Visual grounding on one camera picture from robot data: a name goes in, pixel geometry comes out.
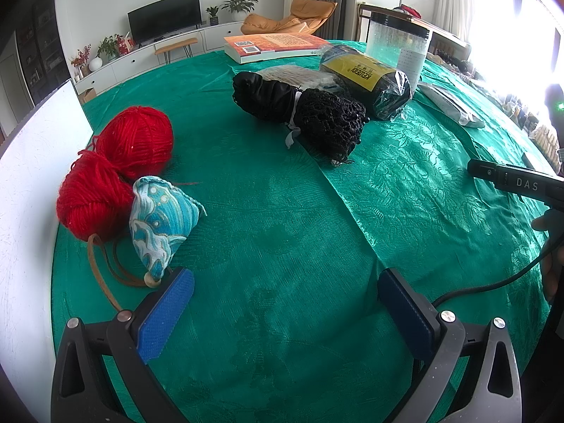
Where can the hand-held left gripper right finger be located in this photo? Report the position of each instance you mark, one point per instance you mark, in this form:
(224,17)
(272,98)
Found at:
(405,313)

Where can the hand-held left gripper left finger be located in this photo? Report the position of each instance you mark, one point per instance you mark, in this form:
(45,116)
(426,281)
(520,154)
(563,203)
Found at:
(165,308)

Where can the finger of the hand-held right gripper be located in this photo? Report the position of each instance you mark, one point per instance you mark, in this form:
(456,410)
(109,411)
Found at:
(487,172)

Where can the blue wave-patterned pouch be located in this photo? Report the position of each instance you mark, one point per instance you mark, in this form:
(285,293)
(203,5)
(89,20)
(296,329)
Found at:
(161,224)

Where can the red yarn ball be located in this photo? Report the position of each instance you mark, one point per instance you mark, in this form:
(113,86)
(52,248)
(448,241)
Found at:
(92,198)
(136,141)

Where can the white board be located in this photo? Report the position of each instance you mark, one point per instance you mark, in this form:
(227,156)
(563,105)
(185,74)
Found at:
(31,185)

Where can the person's right hand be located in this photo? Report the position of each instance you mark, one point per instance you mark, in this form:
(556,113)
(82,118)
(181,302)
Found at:
(555,273)

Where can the beige woven basket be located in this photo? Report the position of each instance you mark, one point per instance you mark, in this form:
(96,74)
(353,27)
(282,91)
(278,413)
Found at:
(546,141)

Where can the cluster of bottles and toiletries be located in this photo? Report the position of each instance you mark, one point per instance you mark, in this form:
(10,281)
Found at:
(517,110)

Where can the clear plastic packet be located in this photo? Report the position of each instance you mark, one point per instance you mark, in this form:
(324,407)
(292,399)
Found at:
(445,101)

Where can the green patterned tablecloth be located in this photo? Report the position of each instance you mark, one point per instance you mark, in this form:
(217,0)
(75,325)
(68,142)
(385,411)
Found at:
(286,229)

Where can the clear jar with black lid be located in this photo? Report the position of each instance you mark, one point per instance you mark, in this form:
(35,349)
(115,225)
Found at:
(387,39)

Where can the yellow-label black roll packet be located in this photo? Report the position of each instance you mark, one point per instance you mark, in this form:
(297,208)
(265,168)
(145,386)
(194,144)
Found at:
(352,70)

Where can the black net bundle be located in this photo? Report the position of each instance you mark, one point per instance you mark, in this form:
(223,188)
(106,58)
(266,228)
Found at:
(326,114)

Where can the clear bag of beige pieces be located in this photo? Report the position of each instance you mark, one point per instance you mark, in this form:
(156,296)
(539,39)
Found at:
(299,77)

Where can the cardboard box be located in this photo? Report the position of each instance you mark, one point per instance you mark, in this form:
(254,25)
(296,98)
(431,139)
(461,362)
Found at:
(88,96)

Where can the orange lounge chair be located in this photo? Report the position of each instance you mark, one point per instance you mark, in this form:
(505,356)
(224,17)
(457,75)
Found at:
(304,13)

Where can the white television cabinet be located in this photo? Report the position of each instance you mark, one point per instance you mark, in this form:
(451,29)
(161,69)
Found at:
(132,64)

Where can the orange book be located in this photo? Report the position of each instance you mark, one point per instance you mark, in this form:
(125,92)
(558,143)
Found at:
(273,44)

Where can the white round vase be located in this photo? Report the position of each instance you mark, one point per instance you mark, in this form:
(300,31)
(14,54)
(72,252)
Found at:
(95,64)

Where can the red flowers in vase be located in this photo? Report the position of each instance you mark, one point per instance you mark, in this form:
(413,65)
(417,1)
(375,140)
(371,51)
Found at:
(80,59)

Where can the wooden stool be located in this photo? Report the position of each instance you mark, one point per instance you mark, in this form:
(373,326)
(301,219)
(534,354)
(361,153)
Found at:
(174,45)

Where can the green plant with red decoration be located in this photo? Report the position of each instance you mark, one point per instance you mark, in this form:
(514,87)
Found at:
(110,46)

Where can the black display cabinet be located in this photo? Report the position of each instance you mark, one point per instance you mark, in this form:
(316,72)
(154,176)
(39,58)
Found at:
(42,48)

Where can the flat-screen television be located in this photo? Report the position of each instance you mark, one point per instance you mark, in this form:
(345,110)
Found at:
(165,17)

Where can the small potted plant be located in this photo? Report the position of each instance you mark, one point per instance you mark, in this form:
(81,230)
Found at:
(213,13)

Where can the large potted plant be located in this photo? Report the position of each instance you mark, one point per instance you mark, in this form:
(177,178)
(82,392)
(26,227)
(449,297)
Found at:
(238,5)

